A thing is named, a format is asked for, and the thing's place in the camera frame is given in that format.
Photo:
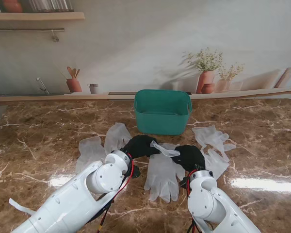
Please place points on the green plastic basket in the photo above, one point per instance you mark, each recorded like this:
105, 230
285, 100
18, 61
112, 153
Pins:
160, 121

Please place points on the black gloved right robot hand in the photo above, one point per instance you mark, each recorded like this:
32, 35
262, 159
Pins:
191, 157

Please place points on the printed kitchen scene backdrop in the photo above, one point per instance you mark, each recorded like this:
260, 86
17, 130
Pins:
145, 36

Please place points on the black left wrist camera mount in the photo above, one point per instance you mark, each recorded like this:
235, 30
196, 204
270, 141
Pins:
135, 172

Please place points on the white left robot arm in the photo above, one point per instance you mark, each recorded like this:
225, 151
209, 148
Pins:
75, 199

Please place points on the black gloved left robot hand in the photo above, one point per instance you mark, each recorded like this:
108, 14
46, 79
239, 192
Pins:
140, 146

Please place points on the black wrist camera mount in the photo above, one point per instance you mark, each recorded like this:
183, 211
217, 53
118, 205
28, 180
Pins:
135, 172
184, 182

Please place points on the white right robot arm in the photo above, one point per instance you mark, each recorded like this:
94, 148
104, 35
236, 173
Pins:
208, 201

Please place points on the translucent white disposable glove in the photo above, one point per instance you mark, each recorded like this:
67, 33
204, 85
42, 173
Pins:
89, 150
163, 174
208, 137
181, 172
116, 138
215, 162

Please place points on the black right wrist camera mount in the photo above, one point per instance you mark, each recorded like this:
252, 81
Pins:
184, 182

